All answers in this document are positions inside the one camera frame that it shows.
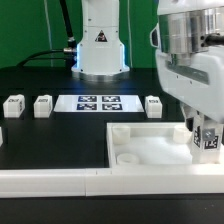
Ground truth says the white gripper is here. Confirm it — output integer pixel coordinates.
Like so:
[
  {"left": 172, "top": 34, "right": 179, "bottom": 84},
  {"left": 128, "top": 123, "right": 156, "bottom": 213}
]
[{"left": 150, "top": 25, "right": 224, "bottom": 150}]

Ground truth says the white square table top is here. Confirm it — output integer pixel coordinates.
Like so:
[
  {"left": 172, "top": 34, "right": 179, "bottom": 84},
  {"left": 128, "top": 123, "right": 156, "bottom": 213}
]
[{"left": 105, "top": 121, "right": 224, "bottom": 169}]

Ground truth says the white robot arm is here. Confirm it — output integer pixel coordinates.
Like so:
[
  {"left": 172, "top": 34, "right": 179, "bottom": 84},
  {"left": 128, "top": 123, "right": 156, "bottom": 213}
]
[{"left": 72, "top": 0, "right": 224, "bottom": 150}]

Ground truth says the white front obstacle bar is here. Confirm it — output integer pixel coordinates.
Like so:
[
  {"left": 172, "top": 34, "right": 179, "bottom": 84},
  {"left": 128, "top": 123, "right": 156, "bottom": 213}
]
[{"left": 0, "top": 165, "right": 224, "bottom": 198}]

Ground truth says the white sheet with tags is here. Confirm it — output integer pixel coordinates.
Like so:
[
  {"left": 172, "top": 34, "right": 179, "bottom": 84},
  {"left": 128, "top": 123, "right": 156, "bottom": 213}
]
[{"left": 54, "top": 95, "right": 144, "bottom": 113}]

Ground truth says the white block at left edge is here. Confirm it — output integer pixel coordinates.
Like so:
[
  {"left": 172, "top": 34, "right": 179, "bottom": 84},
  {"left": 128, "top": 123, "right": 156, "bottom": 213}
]
[{"left": 0, "top": 127, "right": 3, "bottom": 147}]

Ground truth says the black cable bundle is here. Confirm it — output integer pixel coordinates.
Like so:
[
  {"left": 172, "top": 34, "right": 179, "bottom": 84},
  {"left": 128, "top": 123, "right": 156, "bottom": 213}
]
[{"left": 16, "top": 0, "right": 78, "bottom": 69}]

